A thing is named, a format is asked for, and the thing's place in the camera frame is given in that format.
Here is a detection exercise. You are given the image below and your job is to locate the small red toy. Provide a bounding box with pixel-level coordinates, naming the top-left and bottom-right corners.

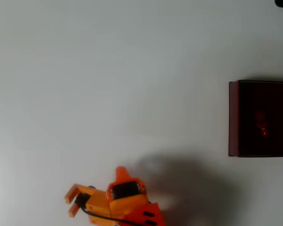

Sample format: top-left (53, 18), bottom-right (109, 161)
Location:
top-left (253, 110), bottom-right (270, 139)

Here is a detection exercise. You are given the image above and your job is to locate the dark maroon open box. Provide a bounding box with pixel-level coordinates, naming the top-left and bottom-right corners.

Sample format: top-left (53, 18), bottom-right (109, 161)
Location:
top-left (228, 80), bottom-right (283, 158)

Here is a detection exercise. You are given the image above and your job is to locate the small black camera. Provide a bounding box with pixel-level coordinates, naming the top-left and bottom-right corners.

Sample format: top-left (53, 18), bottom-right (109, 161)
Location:
top-left (75, 193), bottom-right (92, 209)

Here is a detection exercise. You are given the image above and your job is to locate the orange camera mount bracket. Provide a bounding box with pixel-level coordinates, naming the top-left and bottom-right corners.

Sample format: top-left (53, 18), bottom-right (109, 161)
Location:
top-left (64, 183), bottom-right (96, 218)

